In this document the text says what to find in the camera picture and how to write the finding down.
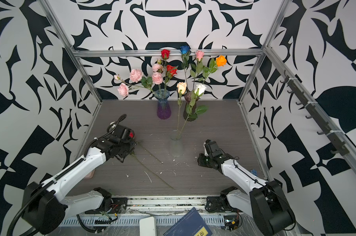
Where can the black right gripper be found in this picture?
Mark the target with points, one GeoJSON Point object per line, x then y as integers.
{"type": "Point", "coordinates": [201, 161]}

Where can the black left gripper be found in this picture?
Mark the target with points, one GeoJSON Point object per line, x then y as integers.
{"type": "Point", "coordinates": [132, 143]}

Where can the clear glass vase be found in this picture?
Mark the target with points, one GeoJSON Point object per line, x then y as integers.
{"type": "Point", "coordinates": [176, 143]}

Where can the dark maroon glass vase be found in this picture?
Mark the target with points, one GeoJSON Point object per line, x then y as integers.
{"type": "Point", "coordinates": [190, 107]}

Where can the purple ribbed glass vase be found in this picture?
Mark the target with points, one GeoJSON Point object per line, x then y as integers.
{"type": "Point", "coordinates": [163, 107]}

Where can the pink peony flower stem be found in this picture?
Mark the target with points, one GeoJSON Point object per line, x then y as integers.
{"type": "Point", "coordinates": [157, 78]}

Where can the large red rose stem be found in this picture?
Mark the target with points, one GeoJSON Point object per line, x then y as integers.
{"type": "Point", "coordinates": [171, 71]}

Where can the small red rose stem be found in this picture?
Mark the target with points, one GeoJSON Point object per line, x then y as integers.
{"type": "Point", "coordinates": [165, 54]}

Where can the blue rose stem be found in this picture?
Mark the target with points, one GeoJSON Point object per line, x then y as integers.
{"type": "Point", "coordinates": [185, 53]}

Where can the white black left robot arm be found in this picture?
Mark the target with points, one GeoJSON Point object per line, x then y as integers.
{"type": "Point", "coordinates": [46, 205]}

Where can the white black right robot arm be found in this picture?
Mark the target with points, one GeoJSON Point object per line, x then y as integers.
{"type": "Point", "coordinates": [264, 201]}

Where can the pink rectangular block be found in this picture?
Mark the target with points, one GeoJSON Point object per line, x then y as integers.
{"type": "Point", "coordinates": [90, 175]}

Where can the small blue card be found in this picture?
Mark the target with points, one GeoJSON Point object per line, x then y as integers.
{"type": "Point", "coordinates": [254, 172]}

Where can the blue book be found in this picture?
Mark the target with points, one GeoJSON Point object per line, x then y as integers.
{"type": "Point", "coordinates": [191, 224]}

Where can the white rectangular device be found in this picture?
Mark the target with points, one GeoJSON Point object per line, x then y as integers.
{"type": "Point", "coordinates": [147, 226]}

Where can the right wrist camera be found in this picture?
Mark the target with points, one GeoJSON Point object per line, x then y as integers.
{"type": "Point", "coordinates": [206, 147]}

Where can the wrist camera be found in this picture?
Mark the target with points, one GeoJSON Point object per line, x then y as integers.
{"type": "Point", "coordinates": [121, 134]}
{"type": "Point", "coordinates": [206, 147]}

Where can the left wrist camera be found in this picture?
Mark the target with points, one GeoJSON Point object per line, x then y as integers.
{"type": "Point", "coordinates": [121, 134]}

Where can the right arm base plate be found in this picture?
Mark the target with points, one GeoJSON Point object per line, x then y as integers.
{"type": "Point", "coordinates": [220, 203]}

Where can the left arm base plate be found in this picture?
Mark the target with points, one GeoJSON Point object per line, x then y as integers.
{"type": "Point", "coordinates": [115, 205]}

